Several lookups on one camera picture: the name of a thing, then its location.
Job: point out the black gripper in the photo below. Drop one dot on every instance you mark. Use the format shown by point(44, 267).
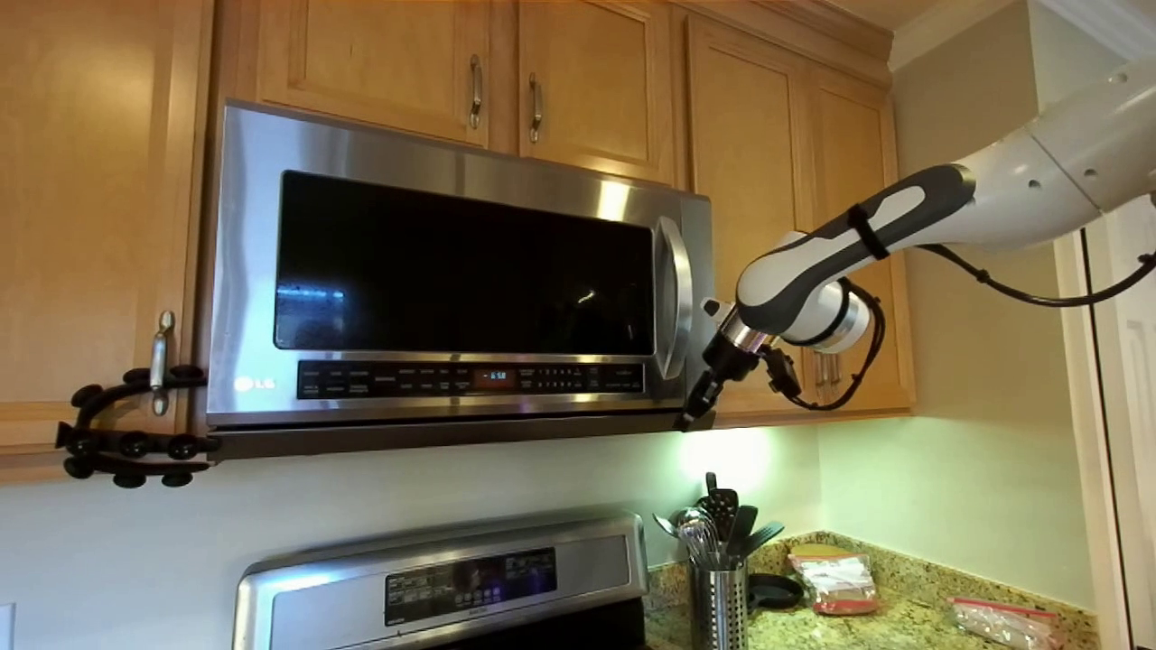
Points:
point(723, 363)

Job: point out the stainless steel microwave door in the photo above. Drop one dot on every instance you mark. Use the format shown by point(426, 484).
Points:
point(363, 274)

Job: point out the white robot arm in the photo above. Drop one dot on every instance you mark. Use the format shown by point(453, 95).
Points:
point(1047, 179)

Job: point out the black kitchen utensils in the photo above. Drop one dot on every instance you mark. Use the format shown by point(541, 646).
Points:
point(722, 527)

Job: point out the metal utensil holder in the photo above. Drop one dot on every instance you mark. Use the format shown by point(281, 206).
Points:
point(722, 609)

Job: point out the black small dish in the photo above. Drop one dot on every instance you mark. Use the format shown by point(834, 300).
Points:
point(776, 592)

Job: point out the stainless steel stove panel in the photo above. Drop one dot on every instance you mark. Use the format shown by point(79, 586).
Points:
point(528, 581)

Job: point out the red white food package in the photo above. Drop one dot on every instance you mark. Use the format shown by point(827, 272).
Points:
point(836, 580)

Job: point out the right wooden cabinet left door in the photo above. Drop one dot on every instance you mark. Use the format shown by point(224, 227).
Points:
point(751, 142)

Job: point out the upper wooden cabinet right door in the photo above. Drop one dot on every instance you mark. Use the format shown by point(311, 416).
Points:
point(599, 85)

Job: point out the clear plastic snack bag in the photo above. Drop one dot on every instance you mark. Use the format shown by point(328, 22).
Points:
point(1013, 627)

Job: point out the upper wooden cabinet left door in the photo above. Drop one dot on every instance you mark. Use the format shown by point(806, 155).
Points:
point(416, 66)

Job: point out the white door frame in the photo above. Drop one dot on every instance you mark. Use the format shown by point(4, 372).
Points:
point(1110, 368)

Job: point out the silver left cabinet handle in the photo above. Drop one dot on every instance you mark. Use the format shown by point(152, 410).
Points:
point(162, 363)

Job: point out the black flexible tripod mount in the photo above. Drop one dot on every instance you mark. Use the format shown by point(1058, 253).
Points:
point(137, 456)

